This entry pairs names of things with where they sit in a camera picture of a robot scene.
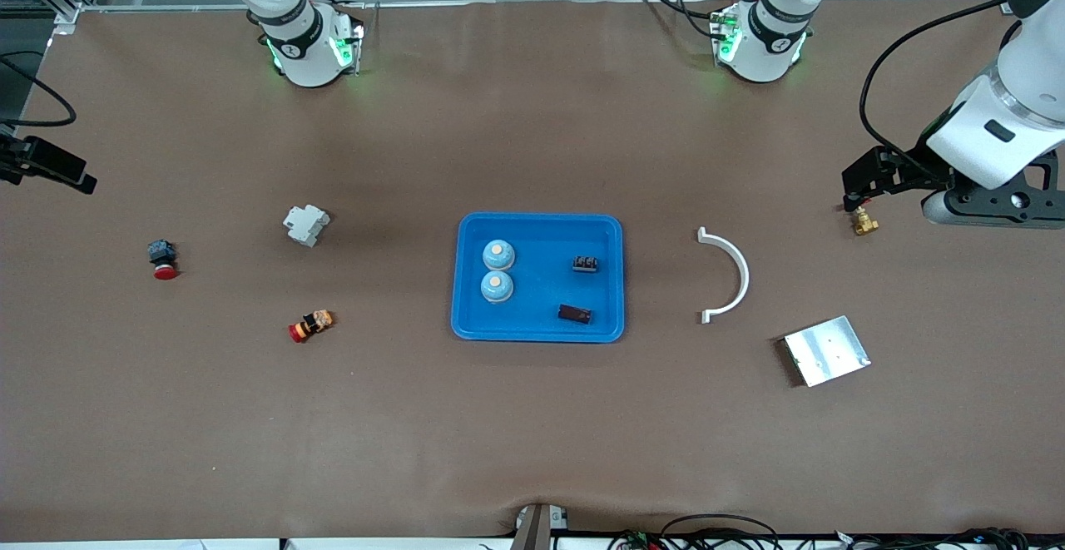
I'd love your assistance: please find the blue bell cream button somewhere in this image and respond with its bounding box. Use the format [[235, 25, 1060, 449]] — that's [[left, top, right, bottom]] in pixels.
[[480, 270, 515, 305], [482, 239, 517, 274]]

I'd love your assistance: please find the blue plastic tray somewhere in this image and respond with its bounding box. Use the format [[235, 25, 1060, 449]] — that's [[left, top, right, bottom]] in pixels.
[[451, 211, 627, 343]]

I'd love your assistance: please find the red push button black base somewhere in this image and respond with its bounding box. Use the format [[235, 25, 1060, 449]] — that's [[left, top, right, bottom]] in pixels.
[[147, 239, 181, 281]]

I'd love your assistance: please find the white curved plastic piece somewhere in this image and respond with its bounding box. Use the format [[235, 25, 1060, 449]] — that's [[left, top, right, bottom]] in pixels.
[[696, 226, 750, 325]]

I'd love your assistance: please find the silver metal plate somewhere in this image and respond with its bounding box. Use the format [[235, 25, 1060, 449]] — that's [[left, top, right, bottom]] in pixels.
[[780, 315, 872, 388]]

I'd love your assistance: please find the white circuit breaker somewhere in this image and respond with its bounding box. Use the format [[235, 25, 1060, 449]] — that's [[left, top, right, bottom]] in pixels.
[[282, 204, 332, 248]]

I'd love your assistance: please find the red yellow emergency stop button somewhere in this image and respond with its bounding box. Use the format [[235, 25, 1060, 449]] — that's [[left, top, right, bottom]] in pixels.
[[288, 310, 336, 344]]

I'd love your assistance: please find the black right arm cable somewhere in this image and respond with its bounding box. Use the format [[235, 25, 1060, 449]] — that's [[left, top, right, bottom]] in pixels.
[[0, 52, 77, 128]]

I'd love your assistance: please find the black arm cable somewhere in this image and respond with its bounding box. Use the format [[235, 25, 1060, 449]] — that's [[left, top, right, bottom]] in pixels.
[[859, 0, 1009, 164], [0, 52, 77, 128]]

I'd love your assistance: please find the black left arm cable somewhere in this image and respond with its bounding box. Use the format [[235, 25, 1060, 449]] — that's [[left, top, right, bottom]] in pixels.
[[859, 0, 1009, 164]]

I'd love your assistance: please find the black cable loop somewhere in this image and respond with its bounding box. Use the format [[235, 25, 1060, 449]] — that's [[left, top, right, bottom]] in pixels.
[[606, 513, 783, 550]]

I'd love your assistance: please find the black cable bundle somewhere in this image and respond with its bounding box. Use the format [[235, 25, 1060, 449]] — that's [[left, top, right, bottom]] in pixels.
[[836, 527, 1037, 550]]

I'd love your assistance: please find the grey table edge bracket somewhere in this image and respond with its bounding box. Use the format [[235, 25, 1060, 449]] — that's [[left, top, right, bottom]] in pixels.
[[509, 503, 570, 550]]

